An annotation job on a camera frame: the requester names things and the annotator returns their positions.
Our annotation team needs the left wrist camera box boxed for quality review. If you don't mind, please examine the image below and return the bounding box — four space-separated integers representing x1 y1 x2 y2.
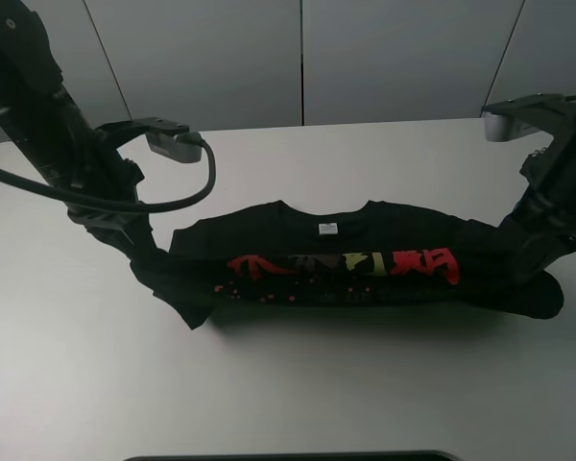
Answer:
95 117 203 164

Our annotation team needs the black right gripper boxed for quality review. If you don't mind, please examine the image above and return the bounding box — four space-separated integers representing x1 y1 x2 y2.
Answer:
498 141 576 283

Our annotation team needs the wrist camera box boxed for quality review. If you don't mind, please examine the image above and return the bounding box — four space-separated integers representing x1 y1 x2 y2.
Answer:
482 93 576 142
95 117 203 164

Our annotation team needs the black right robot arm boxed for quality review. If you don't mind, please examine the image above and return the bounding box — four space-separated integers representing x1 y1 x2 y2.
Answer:
486 95 576 283

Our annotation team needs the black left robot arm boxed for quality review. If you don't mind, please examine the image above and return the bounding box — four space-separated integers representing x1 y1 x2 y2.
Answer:
0 1 159 261

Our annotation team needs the black printed t-shirt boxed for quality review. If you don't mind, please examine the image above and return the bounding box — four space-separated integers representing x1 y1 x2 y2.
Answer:
132 201 564 328

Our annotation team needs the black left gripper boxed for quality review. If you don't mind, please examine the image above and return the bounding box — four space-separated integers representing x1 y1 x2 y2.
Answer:
67 159 156 259

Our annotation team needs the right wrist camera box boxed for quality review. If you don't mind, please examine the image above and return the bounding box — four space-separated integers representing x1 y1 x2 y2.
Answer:
482 93 576 142

